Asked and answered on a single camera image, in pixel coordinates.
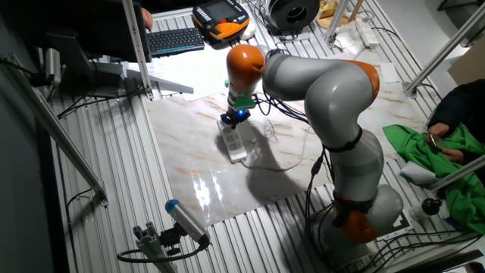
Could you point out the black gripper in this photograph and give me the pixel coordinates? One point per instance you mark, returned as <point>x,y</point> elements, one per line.
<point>238,115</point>

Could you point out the white four-button power strip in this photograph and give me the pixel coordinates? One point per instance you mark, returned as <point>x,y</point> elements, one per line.
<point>235,146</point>

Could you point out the smartphone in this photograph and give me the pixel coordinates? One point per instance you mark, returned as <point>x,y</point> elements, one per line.
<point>436,141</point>

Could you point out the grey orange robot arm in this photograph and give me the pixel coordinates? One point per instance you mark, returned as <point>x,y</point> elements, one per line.
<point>333,95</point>

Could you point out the white plain power strip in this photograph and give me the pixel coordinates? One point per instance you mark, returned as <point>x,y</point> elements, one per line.
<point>367,34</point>

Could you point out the bare human hand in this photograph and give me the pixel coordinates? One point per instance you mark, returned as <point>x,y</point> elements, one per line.
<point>439,129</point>
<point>147,18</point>
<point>454,155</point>

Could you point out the white paper sheet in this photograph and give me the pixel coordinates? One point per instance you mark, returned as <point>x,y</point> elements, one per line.
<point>204,72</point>

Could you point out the marble pattern board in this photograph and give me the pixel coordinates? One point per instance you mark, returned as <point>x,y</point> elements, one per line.
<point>182,151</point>

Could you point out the grey metal plate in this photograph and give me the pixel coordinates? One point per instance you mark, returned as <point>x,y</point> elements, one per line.
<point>163,84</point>

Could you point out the white computer mouse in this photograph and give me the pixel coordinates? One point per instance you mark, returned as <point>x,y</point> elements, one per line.
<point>248,32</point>

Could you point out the black keyboard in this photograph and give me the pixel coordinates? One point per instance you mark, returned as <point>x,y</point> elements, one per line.
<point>174,41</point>

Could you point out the orange black teach pendant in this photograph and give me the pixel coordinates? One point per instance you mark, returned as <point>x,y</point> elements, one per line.
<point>219,19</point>

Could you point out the black round spool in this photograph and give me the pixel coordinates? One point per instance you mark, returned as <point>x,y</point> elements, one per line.
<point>291,13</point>

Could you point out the round wooden plate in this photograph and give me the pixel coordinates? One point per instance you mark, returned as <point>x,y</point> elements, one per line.
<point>329,22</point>

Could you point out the white crumpled paper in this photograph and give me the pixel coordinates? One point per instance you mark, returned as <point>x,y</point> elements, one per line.
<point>348,41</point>

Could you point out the short aluminium profile stand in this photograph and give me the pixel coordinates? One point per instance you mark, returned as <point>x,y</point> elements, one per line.
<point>151,248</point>

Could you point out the black monitor with stand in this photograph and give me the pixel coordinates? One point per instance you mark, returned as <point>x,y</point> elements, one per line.
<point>110,30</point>

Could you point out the white cloth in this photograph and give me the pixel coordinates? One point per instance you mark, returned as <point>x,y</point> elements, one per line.
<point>417,174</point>

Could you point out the white fiducial marker plate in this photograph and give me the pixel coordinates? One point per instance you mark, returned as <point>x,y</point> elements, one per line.
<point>399,227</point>

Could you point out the black round knob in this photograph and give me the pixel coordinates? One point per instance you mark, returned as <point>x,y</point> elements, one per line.
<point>432,206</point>

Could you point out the dark jacket sleeve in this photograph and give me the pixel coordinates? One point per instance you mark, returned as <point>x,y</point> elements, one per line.
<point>466,102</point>

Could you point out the green cloth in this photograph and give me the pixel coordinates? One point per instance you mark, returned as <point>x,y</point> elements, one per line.
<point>462,197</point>

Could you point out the brown cardboard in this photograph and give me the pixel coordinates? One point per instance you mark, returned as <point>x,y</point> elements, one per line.
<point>470,66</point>

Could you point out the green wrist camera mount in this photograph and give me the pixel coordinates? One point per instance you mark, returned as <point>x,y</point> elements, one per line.
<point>244,102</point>

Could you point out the silver camera with blue end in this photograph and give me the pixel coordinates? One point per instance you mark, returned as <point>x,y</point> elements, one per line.
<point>185,220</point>

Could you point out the aluminium frame post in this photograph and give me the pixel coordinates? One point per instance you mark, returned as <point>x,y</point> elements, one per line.
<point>136,45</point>
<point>337,19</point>

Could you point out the black camera clamp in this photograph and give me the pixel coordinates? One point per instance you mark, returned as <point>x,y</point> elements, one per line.
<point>170,237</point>

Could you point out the long aluminium frame beam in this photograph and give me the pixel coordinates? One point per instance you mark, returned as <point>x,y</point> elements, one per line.
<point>57,130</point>

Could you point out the silver box camera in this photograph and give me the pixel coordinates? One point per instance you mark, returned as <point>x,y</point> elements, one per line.
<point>53,66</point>

